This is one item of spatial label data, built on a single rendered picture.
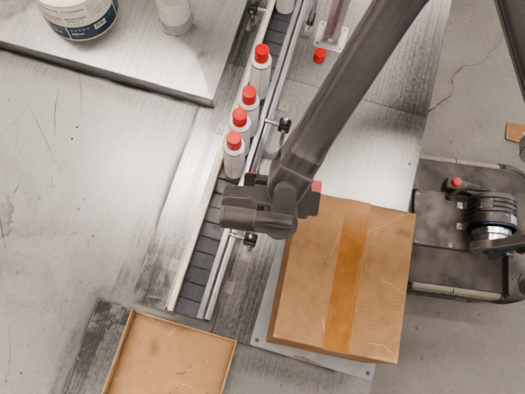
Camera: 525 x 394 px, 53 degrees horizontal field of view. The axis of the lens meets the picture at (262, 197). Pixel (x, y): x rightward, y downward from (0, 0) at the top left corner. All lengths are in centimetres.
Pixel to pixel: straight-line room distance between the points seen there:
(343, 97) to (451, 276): 142
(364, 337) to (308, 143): 44
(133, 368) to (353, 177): 73
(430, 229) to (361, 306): 105
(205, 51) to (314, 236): 67
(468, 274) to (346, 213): 108
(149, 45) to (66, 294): 69
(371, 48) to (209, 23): 88
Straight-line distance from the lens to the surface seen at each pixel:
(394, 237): 109
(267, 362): 131
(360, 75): 72
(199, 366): 130
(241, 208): 83
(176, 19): 147
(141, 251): 135
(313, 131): 75
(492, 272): 214
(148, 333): 132
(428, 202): 208
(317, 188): 95
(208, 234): 129
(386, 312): 106
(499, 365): 237
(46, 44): 158
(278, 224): 83
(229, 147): 116
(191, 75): 146
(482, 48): 281
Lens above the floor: 213
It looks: 73 degrees down
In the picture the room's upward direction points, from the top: 9 degrees clockwise
